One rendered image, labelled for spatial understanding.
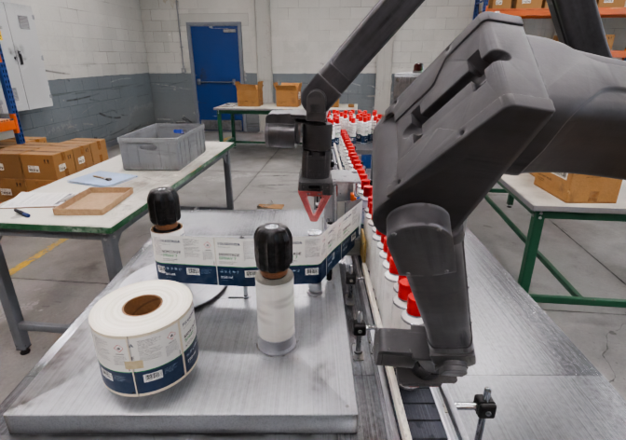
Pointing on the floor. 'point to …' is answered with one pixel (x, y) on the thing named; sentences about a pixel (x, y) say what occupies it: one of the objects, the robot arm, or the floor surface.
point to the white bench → (96, 224)
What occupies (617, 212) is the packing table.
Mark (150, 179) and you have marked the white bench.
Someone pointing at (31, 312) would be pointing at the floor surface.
